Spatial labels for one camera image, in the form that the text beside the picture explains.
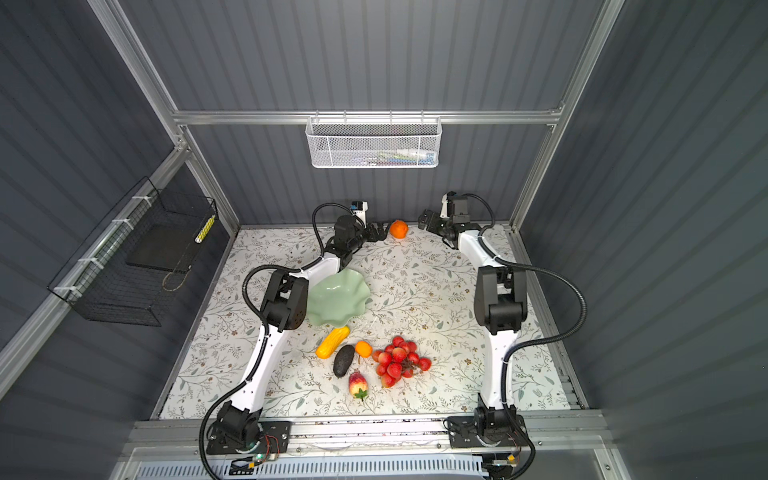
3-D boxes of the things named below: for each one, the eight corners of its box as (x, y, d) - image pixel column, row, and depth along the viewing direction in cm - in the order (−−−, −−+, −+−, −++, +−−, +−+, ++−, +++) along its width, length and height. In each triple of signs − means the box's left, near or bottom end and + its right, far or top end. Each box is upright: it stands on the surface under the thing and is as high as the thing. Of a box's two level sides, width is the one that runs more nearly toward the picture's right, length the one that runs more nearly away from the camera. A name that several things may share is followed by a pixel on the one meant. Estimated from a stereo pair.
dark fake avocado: (331, 374, 85) (329, 369, 82) (346, 347, 90) (344, 342, 87) (341, 379, 84) (339, 374, 81) (356, 351, 89) (354, 347, 86)
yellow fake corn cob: (315, 354, 88) (313, 350, 86) (341, 325, 94) (339, 321, 92) (324, 362, 87) (322, 358, 84) (350, 332, 93) (349, 327, 90)
